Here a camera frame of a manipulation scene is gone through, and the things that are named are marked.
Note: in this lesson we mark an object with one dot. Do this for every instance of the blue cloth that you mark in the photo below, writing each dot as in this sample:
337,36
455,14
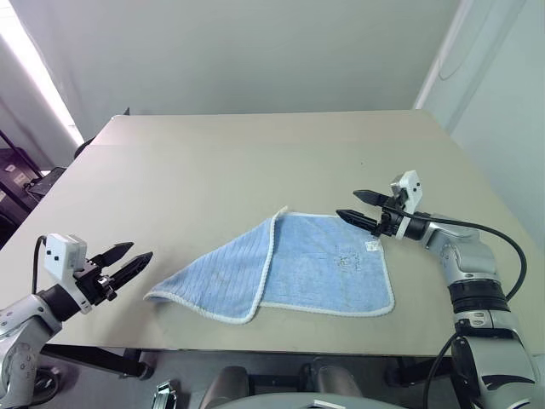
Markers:
319,264

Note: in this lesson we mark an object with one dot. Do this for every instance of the grey robot torso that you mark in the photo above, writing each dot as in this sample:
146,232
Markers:
298,402

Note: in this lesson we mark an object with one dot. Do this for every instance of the black equipment cases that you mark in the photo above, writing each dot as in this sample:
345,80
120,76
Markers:
15,187

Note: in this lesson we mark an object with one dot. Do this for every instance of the black flat device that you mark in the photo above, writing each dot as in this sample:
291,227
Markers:
44,181

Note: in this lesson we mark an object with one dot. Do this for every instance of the shiny metal bracket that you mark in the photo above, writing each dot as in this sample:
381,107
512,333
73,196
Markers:
166,394

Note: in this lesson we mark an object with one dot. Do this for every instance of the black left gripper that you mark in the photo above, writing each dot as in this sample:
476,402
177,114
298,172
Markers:
95,283

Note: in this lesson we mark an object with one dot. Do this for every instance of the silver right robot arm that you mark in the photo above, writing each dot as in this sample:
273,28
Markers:
472,264

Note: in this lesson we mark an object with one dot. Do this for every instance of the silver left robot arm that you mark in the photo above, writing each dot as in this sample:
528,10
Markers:
25,324

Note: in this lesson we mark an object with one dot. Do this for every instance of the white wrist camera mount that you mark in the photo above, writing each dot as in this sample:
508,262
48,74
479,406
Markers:
59,255
411,187

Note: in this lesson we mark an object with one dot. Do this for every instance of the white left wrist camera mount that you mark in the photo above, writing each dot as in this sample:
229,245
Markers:
59,255

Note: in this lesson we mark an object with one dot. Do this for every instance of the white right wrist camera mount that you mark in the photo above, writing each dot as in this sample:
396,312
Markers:
411,187

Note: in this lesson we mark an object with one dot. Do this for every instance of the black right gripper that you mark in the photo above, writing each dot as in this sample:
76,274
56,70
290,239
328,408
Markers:
389,221

